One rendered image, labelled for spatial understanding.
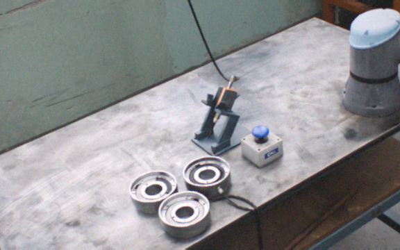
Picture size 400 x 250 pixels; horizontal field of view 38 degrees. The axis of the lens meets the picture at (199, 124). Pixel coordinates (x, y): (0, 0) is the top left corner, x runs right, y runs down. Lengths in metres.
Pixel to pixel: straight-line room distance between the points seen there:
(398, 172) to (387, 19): 0.48
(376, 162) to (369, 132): 0.33
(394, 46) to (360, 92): 0.14
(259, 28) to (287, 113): 1.95
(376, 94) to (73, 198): 0.76
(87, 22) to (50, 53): 0.23
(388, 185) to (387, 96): 0.30
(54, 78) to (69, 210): 1.59
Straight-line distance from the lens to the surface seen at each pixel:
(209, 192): 1.27
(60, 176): 1.46
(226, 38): 3.32
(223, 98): 1.39
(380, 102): 1.50
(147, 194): 1.32
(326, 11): 3.60
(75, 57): 2.89
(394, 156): 1.80
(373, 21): 1.46
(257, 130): 1.34
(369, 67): 1.46
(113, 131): 1.57
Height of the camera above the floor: 1.65
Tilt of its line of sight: 34 degrees down
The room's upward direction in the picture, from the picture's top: 9 degrees counter-clockwise
